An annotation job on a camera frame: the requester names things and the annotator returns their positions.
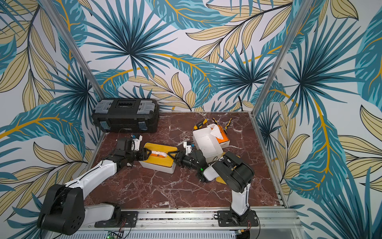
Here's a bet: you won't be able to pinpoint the left aluminium corner post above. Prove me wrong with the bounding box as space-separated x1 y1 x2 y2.
40 0 105 100

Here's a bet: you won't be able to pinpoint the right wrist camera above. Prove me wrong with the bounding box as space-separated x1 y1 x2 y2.
183 141 195 155

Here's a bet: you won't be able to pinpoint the right aluminium corner post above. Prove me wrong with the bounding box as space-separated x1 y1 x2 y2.
251 0 313 118

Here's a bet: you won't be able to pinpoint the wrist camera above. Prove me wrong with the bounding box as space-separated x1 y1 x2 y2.
131 134 143 151
183 141 195 155

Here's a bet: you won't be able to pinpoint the black plastic toolbox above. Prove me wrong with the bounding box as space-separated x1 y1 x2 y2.
92 98 160 133

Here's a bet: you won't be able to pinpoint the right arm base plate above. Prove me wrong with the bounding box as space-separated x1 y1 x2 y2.
213 210 259 227

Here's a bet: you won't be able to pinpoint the yellow wooden lid bottom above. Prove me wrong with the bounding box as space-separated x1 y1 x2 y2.
213 152 237 186

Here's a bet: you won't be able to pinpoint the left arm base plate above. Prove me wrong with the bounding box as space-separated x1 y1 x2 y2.
95 211 138 228

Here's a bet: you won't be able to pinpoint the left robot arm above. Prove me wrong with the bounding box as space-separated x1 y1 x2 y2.
37 138 151 236

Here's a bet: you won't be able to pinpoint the yellow black pliers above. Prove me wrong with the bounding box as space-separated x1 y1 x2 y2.
212 117 233 133

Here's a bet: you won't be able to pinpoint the white tissue box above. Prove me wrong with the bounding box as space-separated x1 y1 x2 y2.
139 155 176 174
193 127 223 163

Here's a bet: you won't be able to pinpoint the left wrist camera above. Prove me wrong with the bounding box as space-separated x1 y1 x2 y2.
131 134 143 151

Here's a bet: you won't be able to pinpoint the aluminium front rail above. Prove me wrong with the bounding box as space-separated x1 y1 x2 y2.
70 207 307 239

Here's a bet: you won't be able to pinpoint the yellow black screwdriver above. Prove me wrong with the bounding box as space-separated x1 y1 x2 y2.
193 119 209 130

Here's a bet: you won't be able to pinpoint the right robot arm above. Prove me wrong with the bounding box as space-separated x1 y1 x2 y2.
168 150 254 226

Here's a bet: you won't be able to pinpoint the aluminium corner post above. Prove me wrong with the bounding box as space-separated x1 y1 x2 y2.
40 0 105 100
251 0 313 118

